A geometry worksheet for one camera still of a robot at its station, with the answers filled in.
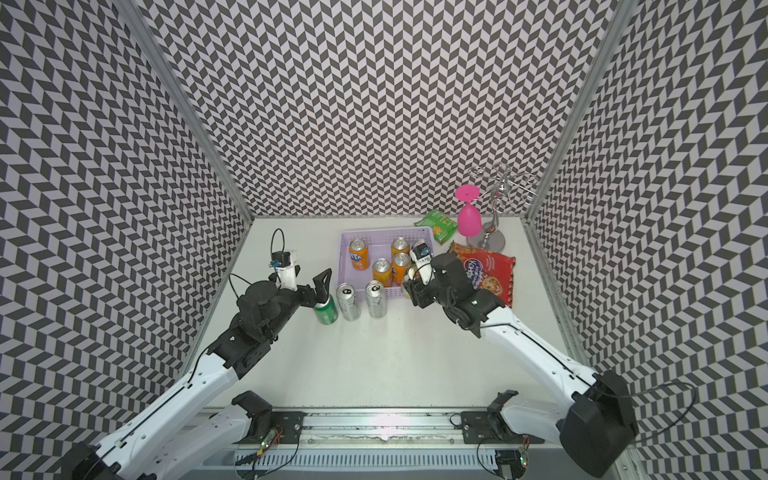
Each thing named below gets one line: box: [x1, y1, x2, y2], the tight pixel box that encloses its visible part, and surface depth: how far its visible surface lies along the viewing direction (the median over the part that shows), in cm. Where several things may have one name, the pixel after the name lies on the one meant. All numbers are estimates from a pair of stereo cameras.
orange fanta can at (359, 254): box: [349, 238, 370, 271], surface depth 98 cm
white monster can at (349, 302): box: [336, 282, 362, 322], surface depth 85 cm
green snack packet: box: [414, 209, 458, 245], surface depth 114 cm
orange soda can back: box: [391, 236, 410, 256], surface depth 100 cm
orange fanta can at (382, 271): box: [372, 257, 393, 288], surface depth 94 cm
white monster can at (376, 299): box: [365, 280, 387, 319], surface depth 85 cm
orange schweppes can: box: [391, 252, 411, 287], surface depth 95 cm
